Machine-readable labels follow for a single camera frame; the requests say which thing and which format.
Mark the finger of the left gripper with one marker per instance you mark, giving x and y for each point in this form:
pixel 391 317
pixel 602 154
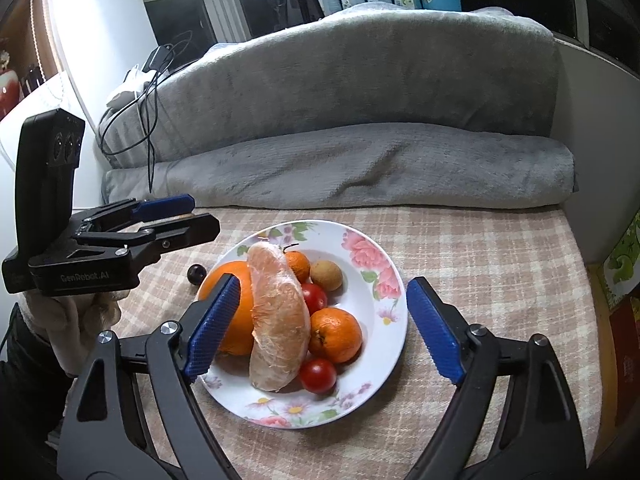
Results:
pixel 151 210

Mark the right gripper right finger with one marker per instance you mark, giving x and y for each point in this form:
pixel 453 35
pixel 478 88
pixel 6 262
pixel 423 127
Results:
pixel 538 436

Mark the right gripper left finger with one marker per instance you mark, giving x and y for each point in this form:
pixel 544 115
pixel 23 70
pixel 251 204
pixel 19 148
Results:
pixel 105 434

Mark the large orange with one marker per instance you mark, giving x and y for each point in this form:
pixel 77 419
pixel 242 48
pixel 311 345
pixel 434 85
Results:
pixel 238 340

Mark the mandarin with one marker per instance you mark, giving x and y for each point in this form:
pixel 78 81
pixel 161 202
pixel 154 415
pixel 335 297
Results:
pixel 298 263
pixel 335 335

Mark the brown longan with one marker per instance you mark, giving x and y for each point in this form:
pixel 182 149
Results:
pixel 327 275

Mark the red cherry tomato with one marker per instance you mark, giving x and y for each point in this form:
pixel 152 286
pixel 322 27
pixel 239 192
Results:
pixel 315 297
pixel 317 376

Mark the left gloved hand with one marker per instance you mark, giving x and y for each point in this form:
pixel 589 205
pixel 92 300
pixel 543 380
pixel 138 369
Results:
pixel 71 324

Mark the dark plum near mandarins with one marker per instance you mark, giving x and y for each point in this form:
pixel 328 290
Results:
pixel 196 274

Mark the white power adapter box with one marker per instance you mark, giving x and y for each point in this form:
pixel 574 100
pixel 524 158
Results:
pixel 135 85

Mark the red ceramic jar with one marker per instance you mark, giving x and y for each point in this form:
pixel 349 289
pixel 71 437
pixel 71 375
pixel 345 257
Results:
pixel 10 88

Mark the plaid pink tablecloth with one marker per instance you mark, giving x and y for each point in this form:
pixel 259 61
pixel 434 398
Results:
pixel 517 272

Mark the green snack box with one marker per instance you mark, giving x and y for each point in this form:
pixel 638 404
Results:
pixel 621 269

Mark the floral white plate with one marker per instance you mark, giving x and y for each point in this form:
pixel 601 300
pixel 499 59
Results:
pixel 372 292

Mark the grey folded blanket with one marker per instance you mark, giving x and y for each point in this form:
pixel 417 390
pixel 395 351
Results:
pixel 372 106

